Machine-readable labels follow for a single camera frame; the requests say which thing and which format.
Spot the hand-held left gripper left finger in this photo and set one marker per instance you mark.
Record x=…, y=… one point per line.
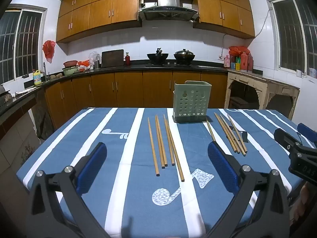
x=91, y=168

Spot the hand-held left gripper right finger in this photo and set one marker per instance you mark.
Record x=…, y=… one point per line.
x=220, y=163

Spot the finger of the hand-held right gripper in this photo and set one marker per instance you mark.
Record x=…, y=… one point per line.
x=281, y=135
x=303, y=129

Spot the green perforated chopstick holder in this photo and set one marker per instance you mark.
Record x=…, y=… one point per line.
x=198, y=88

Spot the person's right hand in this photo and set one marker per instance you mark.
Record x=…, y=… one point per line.
x=303, y=203

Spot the small black clip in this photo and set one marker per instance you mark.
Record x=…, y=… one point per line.
x=244, y=136

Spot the blue striped tablecloth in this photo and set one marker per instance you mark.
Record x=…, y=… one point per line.
x=138, y=183

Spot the white mug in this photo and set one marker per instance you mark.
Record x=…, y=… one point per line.
x=299, y=73

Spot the clear plastic container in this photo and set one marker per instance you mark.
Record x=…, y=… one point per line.
x=312, y=72

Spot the beige carved side table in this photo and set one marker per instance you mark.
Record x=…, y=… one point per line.
x=247, y=79

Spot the cardboard box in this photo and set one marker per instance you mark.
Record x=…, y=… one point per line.
x=17, y=138

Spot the wooden lower cabinets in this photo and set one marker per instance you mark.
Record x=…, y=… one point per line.
x=128, y=89

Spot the wooden cabinets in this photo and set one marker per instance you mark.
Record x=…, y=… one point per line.
x=99, y=10
x=128, y=89

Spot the pink bottle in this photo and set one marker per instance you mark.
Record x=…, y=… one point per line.
x=226, y=62

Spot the barred window with mesh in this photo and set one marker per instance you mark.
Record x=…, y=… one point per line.
x=287, y=37

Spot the red bag on boxes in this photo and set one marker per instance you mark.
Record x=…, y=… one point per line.
x=236, y=49

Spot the green rimmed basin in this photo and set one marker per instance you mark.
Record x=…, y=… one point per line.
x=70, y=71

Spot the white dish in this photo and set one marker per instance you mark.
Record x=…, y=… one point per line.
x=26, y=91

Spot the metal cup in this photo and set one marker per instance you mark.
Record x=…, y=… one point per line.
x=96, y=64

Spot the orange plastic bag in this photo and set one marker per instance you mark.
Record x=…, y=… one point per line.
x=84, y=64

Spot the yellow detergent bottle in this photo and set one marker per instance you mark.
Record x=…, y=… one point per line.
x=37, y=78

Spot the red basin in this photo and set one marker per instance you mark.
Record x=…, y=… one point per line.
x=70, y=63

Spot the gas stove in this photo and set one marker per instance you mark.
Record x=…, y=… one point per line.
x=171, y=65

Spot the black kitchen countertop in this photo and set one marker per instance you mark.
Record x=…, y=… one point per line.
x=138, y=67

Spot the dark wooden cutting board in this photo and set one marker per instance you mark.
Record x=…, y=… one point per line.
x=112, y=58

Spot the white plastic bag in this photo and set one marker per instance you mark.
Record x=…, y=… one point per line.
x=93, y=55

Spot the red bottle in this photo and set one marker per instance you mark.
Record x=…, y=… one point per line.
x=127, y=60

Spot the black pot with lid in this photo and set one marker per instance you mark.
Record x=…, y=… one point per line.
x=184, y=54

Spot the black wok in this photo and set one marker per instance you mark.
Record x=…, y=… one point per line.
x=157, y=55

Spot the hanging red plastic bag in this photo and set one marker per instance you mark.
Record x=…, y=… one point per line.
x=48, y=49

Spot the barred window with wide bars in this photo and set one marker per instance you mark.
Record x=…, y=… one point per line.
x=29, y=44

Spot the wooden upper cabinets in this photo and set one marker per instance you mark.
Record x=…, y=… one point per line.
x=99, y=10

